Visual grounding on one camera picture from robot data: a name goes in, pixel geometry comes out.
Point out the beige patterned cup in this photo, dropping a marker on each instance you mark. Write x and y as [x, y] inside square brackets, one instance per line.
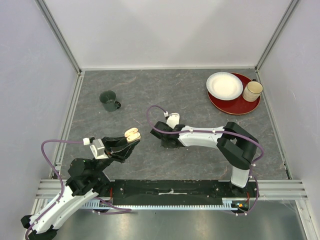
[252, 91]

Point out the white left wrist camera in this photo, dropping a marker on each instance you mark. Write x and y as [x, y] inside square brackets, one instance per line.
[96, 146]

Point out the dark green mug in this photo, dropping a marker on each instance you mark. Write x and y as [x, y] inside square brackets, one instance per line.
[109, 101]

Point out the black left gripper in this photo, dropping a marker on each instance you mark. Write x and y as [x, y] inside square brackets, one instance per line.
[120, 154]

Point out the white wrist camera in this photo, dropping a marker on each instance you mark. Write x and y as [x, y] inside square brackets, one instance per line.
[172, 119]
[96, 146]

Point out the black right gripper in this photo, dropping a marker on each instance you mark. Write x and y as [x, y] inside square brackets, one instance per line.
[163, 144]

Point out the red round tray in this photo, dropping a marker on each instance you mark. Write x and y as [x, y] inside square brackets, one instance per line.
[238, 106]

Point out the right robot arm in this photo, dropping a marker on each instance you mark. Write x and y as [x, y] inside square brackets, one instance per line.
[235, 143]

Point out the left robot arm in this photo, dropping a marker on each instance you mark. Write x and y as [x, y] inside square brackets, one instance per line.
[87, 180]

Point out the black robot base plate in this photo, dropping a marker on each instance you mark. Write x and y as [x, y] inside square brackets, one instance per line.
[175, 192]

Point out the white plate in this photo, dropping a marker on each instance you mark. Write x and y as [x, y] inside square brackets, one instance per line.
[224, 86]

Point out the light blue cable duct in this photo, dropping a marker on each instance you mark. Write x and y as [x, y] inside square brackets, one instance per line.
[96, 204]

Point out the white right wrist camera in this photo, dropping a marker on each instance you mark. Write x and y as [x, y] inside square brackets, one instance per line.
[172, 119]

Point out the beige earbud charging case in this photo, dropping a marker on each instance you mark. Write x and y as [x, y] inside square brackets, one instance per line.
[132, 134]

